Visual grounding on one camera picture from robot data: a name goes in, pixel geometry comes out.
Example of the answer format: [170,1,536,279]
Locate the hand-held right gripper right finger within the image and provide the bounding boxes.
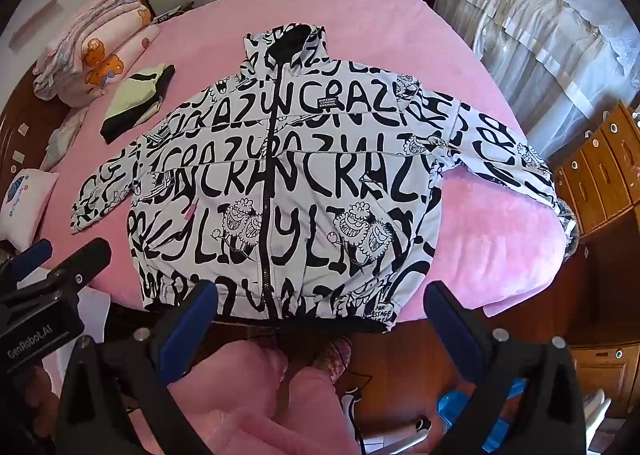
[423,280,586,455]

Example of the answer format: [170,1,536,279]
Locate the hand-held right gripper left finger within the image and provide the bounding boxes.
[55,279,219,455]

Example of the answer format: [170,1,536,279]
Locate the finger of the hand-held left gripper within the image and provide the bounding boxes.
[10,237,112,316]
[0,239,54,286]

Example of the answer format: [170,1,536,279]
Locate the black white printed jacket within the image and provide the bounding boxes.
[70,22,583,336]

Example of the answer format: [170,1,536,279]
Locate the white paper sheet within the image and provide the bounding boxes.
[50,285,114,386]

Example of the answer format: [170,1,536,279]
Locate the white printed pillow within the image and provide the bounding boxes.
[0,168,60,256]

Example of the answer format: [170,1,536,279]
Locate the blue plastic stool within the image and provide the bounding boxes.
[434,387,531,455]

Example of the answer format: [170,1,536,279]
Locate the brown wooden headboard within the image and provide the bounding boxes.
[0,60,91,198]

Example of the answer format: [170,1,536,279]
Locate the pale folded cloth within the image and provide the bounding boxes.
[40,108,89,171]

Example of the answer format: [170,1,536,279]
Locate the multicolour knitted slipper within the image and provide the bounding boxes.
[312,339,354,382]

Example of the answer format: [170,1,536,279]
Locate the person's pink fleece clothing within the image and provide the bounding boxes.
[165,337,451,455]

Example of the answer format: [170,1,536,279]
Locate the green black folded garment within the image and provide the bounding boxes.
[100,62,176,143]

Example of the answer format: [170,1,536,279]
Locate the wooden drawer cabinet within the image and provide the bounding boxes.
[552,102,640,416]

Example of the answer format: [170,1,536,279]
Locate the folded pink bear quilt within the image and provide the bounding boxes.
[32,0,161,108]

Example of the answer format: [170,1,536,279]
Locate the pink fleece blanket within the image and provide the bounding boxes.
[30,0,573,336]

